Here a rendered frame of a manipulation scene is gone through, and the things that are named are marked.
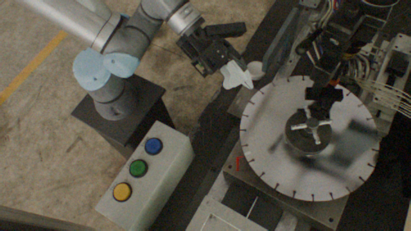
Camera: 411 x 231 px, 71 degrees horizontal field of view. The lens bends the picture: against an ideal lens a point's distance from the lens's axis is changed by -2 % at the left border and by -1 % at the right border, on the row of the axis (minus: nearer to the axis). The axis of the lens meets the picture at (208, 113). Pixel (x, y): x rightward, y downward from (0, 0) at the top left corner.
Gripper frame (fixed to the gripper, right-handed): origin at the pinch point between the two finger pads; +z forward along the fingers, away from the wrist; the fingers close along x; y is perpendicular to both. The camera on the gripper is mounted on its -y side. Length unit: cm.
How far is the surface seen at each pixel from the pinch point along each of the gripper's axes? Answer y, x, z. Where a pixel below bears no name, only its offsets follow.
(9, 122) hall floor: 71, -160, -63
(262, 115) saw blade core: 3.7, 0.4, 8.0
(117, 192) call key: 41.8, -11.8, -2.8
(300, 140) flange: 3.9, 7.5, 16.9
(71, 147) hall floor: 53, -134, -23
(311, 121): 0.3, 10.9, 14.2
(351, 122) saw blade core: -8.3, 10.3, 23.1
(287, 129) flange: 3.5, 5.2, 13.6
